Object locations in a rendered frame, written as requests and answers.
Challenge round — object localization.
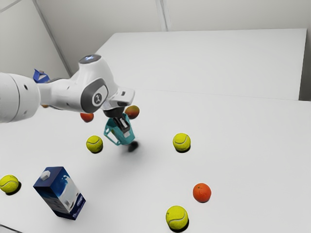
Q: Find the yellow tennis ball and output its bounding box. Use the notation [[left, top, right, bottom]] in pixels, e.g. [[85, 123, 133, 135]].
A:
[[173, 133, 191, 152], [86, 135, 104, 153], [165, 205, 189, 231], [0, 174, 19, 194]]

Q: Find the blue white milk carton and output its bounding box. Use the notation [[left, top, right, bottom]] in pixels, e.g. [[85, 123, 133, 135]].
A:
[[33, 166, 86, 221]]

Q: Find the red yellow apple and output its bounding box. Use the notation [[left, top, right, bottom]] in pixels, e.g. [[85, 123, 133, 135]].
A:
[[124, 105, 140, 120]]

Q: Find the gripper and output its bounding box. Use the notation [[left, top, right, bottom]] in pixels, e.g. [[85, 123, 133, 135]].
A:
[[103, 107, 131, 138]]

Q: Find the small blue white carton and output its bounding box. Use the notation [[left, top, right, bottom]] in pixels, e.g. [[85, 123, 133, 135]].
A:
[[33, 68, 51, 83]]

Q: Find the teal faceted mug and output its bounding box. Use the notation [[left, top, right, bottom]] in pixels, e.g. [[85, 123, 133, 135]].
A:
[[103, 113, 136, 147]]

